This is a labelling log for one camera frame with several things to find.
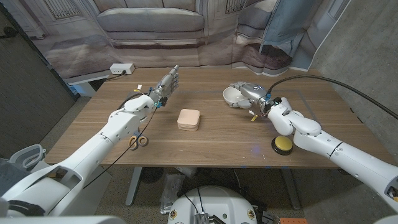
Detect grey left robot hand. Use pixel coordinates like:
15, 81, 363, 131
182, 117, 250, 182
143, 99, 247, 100
154, 65, 181, 101

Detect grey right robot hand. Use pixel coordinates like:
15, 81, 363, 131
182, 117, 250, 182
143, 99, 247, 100
230, 82, 272, 111

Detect white ceramic bowl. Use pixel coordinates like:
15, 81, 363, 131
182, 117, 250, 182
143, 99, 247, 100
223, 86, 249, 108

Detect white domed robot base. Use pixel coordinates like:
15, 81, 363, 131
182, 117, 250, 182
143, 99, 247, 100
167, 185, 258, 224

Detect white power strip box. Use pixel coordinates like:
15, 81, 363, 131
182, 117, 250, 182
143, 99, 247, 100
109, 63, 136, 75

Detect printed sofa room backdrop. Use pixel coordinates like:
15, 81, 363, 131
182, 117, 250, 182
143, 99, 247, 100
23, 0, 352, 80

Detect yellow button with black base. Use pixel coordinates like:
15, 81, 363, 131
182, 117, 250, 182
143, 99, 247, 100
271, 135, 294, 156

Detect black round ribbed object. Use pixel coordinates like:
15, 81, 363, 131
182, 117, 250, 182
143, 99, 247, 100
139, 167, 165, 184

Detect clear plastic bag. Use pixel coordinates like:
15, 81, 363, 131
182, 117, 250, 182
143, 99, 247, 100
160, 173, 186, 215

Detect grey table leg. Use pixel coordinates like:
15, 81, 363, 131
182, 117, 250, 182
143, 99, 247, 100
281, 169, 302, 211

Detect white table leg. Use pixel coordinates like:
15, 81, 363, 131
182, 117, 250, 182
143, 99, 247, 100
125, 167, 143, 207

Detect orange block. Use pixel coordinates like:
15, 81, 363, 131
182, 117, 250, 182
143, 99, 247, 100
279, 217, 308, 224

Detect dark perforated partition panel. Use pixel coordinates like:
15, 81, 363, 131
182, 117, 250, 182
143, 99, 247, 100
0, 2, 80, 159

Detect person's leg in jeans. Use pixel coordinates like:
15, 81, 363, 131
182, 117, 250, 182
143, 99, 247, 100
0, 158, 32, 197

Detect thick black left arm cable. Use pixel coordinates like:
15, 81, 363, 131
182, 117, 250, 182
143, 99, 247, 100
116, 91, 153, 111

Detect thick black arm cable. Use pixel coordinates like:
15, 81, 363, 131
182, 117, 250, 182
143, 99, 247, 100
116, 91, 153, 111
267, 74, 398, 121

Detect black power cord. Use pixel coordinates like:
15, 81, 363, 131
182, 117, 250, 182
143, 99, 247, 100
104, 70, 127, 82

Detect scissors with tan handles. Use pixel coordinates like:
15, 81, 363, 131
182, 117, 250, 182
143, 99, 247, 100
128, 134, 149, 151

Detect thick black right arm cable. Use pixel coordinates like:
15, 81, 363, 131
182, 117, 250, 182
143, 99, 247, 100
267, 74, 398, 121

